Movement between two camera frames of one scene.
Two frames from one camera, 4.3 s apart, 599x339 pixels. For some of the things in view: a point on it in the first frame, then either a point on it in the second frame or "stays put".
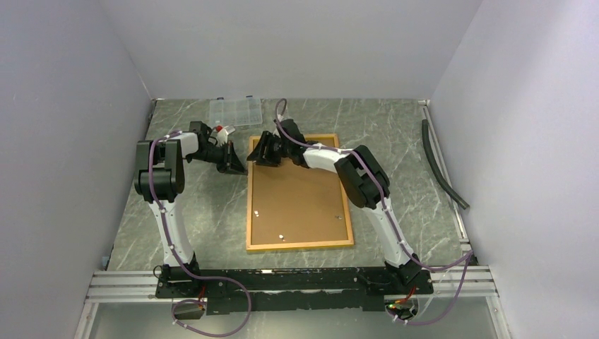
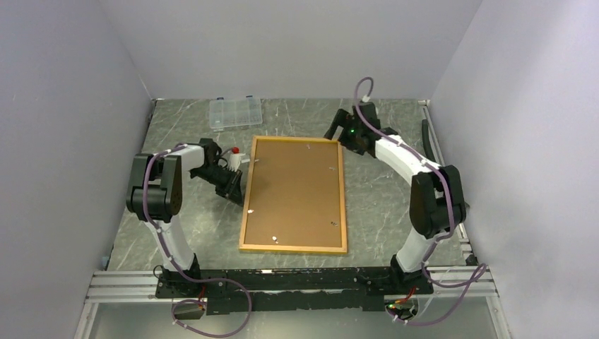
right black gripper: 258,155 → 344,120
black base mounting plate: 263,292 stays put
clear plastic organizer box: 235,111 stays put
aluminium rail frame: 140,287 stays put
